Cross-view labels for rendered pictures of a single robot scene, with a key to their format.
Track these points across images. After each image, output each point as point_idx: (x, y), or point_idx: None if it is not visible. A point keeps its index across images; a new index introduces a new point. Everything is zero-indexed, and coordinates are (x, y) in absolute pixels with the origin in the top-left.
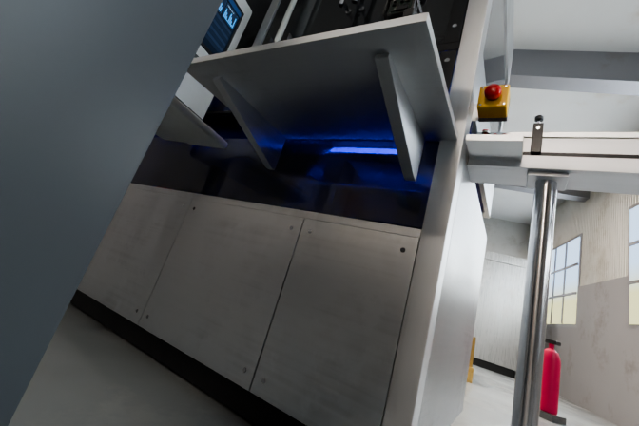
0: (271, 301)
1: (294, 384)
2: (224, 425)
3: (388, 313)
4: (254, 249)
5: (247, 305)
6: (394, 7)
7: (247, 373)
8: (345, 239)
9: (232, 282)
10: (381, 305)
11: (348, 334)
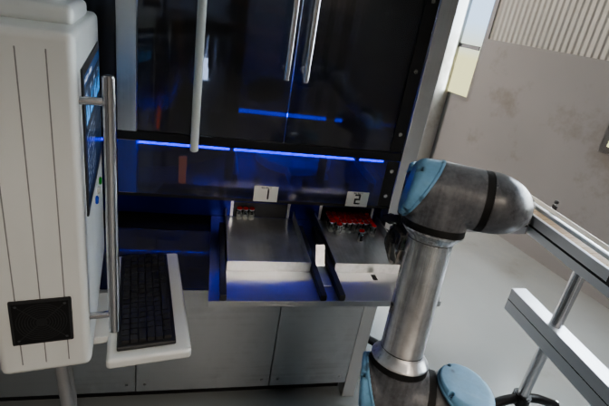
0: (269, 346)
1: (298, 373)
2: (259, 403)
3: (349, 333)
4: (241, 322)
5: (250, 352)
6: (404, 244)
7: (264, 380)
8: None
9: (229, 344)
10: (345, 330)
11: (327, 346)
